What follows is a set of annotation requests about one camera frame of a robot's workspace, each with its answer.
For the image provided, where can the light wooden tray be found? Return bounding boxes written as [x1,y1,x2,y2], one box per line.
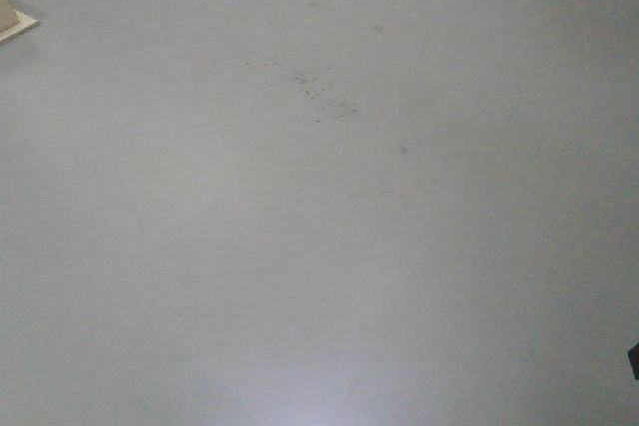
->
[0,0,39,44]

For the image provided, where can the black camera mount corner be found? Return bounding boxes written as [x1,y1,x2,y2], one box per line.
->
[627,344,639,380]

